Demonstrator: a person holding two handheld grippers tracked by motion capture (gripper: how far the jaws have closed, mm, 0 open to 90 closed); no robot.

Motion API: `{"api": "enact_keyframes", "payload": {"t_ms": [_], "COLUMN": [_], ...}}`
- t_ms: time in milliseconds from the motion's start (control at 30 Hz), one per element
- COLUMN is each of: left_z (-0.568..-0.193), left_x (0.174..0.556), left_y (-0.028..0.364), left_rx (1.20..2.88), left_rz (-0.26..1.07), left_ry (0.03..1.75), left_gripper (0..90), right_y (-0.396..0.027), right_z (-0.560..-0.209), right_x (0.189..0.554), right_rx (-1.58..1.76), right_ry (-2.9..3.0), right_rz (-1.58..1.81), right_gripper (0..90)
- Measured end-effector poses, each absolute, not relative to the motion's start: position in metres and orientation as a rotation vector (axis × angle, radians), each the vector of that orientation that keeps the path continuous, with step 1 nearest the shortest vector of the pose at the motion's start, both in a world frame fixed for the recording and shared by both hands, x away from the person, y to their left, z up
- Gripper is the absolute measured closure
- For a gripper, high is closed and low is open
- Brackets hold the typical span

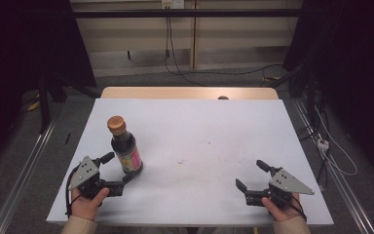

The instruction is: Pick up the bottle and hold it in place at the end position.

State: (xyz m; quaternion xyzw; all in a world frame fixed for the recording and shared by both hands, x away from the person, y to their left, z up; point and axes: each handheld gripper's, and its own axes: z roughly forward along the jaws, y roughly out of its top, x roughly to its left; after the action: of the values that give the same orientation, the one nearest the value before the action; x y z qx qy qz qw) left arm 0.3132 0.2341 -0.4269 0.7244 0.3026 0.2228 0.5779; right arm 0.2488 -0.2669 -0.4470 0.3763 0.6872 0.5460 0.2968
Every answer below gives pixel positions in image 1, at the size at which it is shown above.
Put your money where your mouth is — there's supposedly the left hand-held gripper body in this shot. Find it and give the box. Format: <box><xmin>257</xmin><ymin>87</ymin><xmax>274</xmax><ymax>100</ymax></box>
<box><xmin>67</xmin><ymin>155</ymin><xmax>125</xmax><ymax>201</ymax></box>

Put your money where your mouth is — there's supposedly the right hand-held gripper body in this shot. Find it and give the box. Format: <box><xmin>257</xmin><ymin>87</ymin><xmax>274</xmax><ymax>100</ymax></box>
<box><xmin>243</xmin><ymin>167</ymin><xmax>316</xmax><ymax>210</ymax></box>

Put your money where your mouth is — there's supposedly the dark sauce bottle orange cap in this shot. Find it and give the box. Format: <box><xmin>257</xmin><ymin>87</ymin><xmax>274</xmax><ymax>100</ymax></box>
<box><xmin>106</xmin><ymin>115</ymin><xmax>144</xmax><ymax>176</ymax></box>

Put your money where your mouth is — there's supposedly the person's left hand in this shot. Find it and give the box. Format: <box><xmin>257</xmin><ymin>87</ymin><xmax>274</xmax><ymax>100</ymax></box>
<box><xmin>70</xmin><ymin>186</ymin><xmax>111</xmax><ymax>222</ymax></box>

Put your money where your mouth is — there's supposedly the person's right hand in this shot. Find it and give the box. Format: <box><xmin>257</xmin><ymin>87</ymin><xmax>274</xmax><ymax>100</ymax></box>
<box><xmin>261</xmin><ymin>192</ymin><xmax>305</xmax><ymax>223</ymax></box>

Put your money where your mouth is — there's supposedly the white power strip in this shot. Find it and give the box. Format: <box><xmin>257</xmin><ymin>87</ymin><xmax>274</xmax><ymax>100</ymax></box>
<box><xmin>317</xmin><ymin>137</ymin><xmax>330</xmax><ymax>152</ymax></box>

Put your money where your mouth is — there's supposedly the light wooden table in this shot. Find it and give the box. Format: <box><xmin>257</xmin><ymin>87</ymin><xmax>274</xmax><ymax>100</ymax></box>
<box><xmin>100</xmin><ymin>86</ymin><xmax>280</xmax><ymax>100</ymax></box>

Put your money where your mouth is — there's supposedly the black metal stand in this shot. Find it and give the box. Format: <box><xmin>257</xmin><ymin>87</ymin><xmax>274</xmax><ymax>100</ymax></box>
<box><xmin>38</xmin><ymin>76</ymin><xmax>52</xmax><ymax>135</ymax></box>
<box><xmin>306</xmin><ymin>71</ymin><xmax>318</xmax><ymax>128</ymax></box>

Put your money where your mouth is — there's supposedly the yellow floor object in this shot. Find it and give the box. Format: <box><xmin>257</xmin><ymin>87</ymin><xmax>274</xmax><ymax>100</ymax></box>
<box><xmin>25</xmin><ymin>94</ymin><xmax>42</xmax><ymax>112</ymax></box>

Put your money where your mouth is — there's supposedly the dark curtain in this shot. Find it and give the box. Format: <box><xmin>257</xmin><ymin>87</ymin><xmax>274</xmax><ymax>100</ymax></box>
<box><xmin>0</xmin><ymin>0</ymin><xmax>96</xmax><ymax>176</ymax></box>
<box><xmin>283</xmin><ymin>0</ymin><xmax>374</xmax><ymax>186</ymax></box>

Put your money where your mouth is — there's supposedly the black horizontal bar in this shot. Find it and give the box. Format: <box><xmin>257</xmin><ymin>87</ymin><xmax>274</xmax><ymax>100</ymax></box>
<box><xmin>72</xmin><ymin>8</ymin><xmax>306</xmax><ymax>19</ymax></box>

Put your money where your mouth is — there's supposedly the left hand-held gripper black cable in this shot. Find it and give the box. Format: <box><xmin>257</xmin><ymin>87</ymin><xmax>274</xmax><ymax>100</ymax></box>
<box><xmin>64</xmin><ymin>165</ymin><xmax>82</xmax><ymax>219</ymax></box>

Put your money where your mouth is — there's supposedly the hand-held gripper black cable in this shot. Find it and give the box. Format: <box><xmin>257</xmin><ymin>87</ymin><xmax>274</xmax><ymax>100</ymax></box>
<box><xmin>283</xmin><ymin>194</ymin><xmax>308</xmax><ymax>222</ymax></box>
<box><xmin>64</xmin><ymin>165</ymin><xmax>82</xmax><ymax>219</ymax></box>

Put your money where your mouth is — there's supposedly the right hand-held gripper black cable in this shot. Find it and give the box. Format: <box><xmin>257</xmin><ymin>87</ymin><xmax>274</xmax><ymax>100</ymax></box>
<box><xmin>283</xmin><ymin>194</ymin><xmax>308</xmax><ymax>222</ymax></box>

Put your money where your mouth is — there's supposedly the aluminium floor rail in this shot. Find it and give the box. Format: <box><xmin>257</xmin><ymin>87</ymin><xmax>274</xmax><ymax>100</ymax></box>
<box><xmin>293</xmin><ymin>98</ymin><xmax>374</xmax><ymax>234</ymax></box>
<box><xmin>0</xmin><ymin>120</ymin><xmax>57</xmax><ymax>234</ymax></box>

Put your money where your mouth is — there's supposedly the white cable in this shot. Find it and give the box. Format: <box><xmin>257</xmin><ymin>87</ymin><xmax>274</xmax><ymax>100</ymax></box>
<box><xmin>315</xmin><ymin>106</ymin><xmax>358</xmax><ymax>177</ymax></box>

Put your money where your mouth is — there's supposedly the black floor cable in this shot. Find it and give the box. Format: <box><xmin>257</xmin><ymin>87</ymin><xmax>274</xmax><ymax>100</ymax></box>
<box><xmin>174</xmin><ymin>63</ymin><xmax>285</xmax><ymax>77</ymax></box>

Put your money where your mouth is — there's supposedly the black hanging cable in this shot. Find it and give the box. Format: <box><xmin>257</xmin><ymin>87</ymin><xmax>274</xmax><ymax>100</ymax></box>
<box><xmin>164</xmin><ymin>8</ymin><xmax>208</xmax><ymax>88</ymax></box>

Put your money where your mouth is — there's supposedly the white wall socket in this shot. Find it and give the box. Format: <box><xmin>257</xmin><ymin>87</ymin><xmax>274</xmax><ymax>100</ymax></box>
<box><xmin>161</xmin><ymin>0</ymin><xmax>185</xmax><ymax>10</ymax></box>

